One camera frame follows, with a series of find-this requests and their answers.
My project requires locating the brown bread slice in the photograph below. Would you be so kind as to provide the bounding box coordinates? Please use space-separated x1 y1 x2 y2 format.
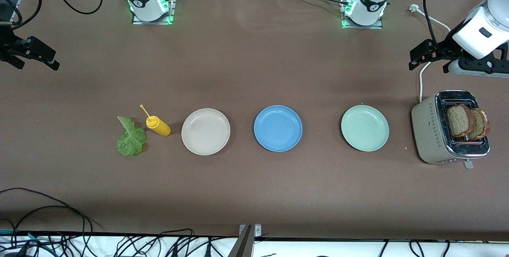
446 104 476 138
467 108 490 141

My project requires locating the green lettuce leaf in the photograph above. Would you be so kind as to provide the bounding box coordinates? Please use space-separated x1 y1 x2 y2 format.
116 116 147 157

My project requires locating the yellow mustard squeeze bottle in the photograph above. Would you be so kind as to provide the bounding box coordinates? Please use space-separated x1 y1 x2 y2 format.
140 104 171 137

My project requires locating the mint green round plate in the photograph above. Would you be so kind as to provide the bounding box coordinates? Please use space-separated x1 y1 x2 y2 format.
340 105 390 152

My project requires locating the blue round plate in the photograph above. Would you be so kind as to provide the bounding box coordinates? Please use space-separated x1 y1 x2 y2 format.
253 105 303 152

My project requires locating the beige round plate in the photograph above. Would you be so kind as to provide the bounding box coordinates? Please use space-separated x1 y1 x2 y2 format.
181 108 231 156

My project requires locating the beige chrome two-slot toaster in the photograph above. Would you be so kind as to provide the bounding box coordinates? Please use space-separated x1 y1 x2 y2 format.
411 90 491 170

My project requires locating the white toaster power cord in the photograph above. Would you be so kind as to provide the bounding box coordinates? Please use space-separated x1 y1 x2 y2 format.
409 4 452 103

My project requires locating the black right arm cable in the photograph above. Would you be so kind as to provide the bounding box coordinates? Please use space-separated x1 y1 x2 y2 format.
0 0 104 31

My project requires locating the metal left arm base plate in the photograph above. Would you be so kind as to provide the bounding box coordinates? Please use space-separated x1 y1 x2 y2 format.
339 0 384 30

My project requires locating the thin black cable loop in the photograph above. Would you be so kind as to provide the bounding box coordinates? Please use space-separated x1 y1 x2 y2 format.
0 187 102 234

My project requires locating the teal cable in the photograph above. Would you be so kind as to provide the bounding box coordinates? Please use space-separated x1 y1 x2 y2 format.
0 229 54 255

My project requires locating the silver metal edge bracket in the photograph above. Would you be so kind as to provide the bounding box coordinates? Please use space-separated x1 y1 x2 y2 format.
239 224 262 238

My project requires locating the dark grey metal post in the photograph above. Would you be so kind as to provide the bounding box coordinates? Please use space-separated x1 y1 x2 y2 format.
227 225 255 257

